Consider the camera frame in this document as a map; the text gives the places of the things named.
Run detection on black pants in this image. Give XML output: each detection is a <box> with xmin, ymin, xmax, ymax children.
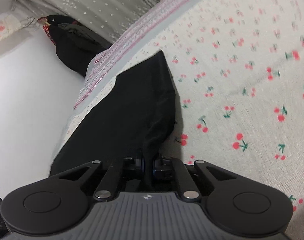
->
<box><xmin>50</xmin><ymin>51</ymin><xmax>176</xmax><ymax>176</ymax></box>

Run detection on pink striped blanket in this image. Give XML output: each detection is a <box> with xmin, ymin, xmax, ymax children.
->
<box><xmin>73</xmin><ymin>0</ymin><xmax>189</xmax><ymax>109</ymax></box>

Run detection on cherry print bed sheet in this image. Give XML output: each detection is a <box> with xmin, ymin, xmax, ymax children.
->
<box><xmin>58</xmin><ymin>0</ymin><xmax>304</xmax><ymax>239</ymax></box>

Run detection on black clothes pile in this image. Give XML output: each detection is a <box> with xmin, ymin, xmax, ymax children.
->
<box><xmin>38</xmin><ymin>15</ymin><xmax>112</xmax><ymax>77</ymax></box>

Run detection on grey star curtain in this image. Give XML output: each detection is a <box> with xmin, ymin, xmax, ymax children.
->
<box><xmin>11</xmin><ymin>0</ymin><xmax>190</xmax><ymax>45</ymax></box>

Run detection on white pink floor mat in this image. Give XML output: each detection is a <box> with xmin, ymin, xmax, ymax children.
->
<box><xmin>0</xmin><ymin>15</ymin><xmax>23</xmax><ymax>41</ymax></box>

